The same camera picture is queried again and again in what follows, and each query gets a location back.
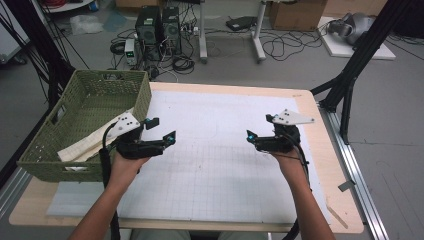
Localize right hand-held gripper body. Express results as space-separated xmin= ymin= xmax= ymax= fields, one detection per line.
xmin=254 ymin=109 xmax=315 ymax=154

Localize small grey power supply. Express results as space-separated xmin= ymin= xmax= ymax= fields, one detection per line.
xmin=124 ymin=38 xmax=139 ymax=66

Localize black metal stand with cables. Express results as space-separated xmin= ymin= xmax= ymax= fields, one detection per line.
xmin=2 ymin=0 xmax=77 ymax=111

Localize tangled black floor cable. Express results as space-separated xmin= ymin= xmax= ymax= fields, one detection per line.
xmin=259 ymin=29 xmax=324 ymax=62

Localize coiled black cable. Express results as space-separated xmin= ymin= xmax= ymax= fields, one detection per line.
xmin=171 ymin=54 xmax=196 ymax=75

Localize person's right hand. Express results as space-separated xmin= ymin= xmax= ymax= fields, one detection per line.
xmin=271 ymin=146 xmax=310 ymax=188

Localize clear plastic bag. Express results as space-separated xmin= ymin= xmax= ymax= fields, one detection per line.
xmin=69 ymin=14 xmax=105 ymax=36

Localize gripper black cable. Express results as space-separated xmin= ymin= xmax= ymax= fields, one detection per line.
xmin=99 ymin=122 xmax=122 ymax=240
xmin=282 ymin=133 xmax=312 ymax=240

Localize grey headset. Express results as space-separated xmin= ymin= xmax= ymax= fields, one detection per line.
xmin=327 ymin=12 xmax=376 ymax=46

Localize aluminium rail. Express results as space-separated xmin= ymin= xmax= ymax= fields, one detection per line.
xmin=318 ymin=103 xmax=390 ymax=240

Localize white desk leg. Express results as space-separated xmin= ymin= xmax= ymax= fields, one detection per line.
xmin=198 ymin=0 xmax=209 ymax=64
xmin=251 ymin=0 xmax=268 ymax=64

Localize person's left hand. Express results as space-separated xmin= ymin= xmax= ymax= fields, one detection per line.
xmin=107 ymin=153 xmax=151 ymax=194

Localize white floor board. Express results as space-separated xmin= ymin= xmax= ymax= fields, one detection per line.
xmin=318 ymin=16 xmax=397 ymax=61

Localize person's grey trousers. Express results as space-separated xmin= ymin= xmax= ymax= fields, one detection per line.
xmin=129 ymin=229 xmax=271 ymax=240

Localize green woven basket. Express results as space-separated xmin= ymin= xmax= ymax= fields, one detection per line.
xmin=17 ymin=69 xmax=153 ymax=183

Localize white grid mat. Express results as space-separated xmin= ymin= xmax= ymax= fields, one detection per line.
xmin=46 ymin=90 xmax=331 ymax=225

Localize grey tape piece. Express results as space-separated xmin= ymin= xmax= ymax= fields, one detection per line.
xmin=337 ymin=179 xmax=357 ymax=193

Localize slim black computer tower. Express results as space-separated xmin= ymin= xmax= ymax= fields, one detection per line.
xmin=162 ymin=6 xmax=183 ymax=56

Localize flat black device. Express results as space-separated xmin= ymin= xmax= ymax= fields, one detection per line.
xmin=225 ymin=15 xmax=258 ymax=32

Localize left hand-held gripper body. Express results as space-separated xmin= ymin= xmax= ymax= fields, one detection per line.
xmin=106 ymin=112 xmax=167 ymax=160

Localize cream printed cloth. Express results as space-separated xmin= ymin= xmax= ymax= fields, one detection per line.
xmin=57 ymin=107 xmax=136 ymax=163

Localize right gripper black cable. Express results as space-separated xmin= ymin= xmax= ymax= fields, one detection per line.
xmin=282 ymin=133 xmax=312 ymax=240

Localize large black computer tower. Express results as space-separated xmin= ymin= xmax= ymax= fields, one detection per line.
xmin=135 ymin=5 xmax=163 ymax=62

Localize brown cardboard box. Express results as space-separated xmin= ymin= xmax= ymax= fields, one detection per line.
xmin=268 ymin=0 xmax=328 ymax=32

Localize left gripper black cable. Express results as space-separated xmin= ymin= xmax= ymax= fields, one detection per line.
xmin=99 ymin=122 xmax=122 ymax=240

